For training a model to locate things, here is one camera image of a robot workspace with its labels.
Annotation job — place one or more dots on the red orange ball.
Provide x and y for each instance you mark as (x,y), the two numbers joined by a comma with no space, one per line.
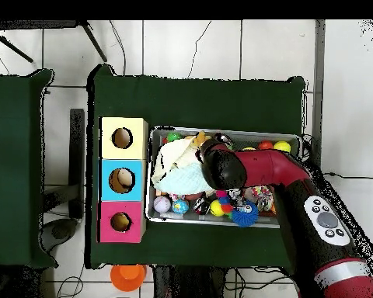
(265,144)

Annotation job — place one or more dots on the black upright stand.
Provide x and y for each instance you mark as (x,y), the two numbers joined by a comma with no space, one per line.
(76,155)

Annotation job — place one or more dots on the black tripod legs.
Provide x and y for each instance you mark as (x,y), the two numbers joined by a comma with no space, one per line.
(94,43)

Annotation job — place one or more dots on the small yellow ball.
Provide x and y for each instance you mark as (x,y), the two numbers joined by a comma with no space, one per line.
(217,208)

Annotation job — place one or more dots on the grey round stand base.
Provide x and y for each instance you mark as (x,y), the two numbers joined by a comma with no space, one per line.
(59,232)

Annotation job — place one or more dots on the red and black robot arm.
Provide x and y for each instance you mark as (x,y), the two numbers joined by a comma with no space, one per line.
(267,167)

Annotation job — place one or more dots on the globe print ball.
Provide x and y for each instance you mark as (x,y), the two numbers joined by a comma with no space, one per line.
(180,206)

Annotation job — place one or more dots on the orange cone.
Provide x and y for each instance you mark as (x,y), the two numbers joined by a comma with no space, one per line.
(127,277)

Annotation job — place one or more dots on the blue fuzzy ball with eyes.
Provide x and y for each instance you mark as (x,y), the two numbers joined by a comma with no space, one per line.
(245,214)

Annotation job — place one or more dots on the wooden box with three holes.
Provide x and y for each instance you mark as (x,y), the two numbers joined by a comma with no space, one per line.
(122,237)

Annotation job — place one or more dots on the cream cloth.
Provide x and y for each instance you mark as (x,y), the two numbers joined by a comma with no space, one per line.
(174,155)

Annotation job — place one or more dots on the orange plush bear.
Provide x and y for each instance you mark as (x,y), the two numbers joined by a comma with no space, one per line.
(200,138)

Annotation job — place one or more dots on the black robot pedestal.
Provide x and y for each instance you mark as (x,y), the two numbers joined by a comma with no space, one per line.
(186,284)

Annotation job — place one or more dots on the dark green table cloth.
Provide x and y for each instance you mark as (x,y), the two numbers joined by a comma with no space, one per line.
(189,102)

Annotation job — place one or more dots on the white baseball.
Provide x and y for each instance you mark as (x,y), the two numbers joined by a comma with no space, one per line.
(162,204)

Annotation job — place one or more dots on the mint green cloth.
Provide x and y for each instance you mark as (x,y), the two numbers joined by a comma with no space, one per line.
(183,183)

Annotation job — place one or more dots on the yellow smooth ball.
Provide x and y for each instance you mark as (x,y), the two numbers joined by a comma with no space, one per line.
(282,146)

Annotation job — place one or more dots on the silver mesh bin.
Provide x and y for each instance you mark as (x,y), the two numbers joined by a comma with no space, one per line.
(161,218)

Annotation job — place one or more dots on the green cloth covered side table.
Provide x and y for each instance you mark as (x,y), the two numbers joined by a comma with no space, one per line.
(12,170)

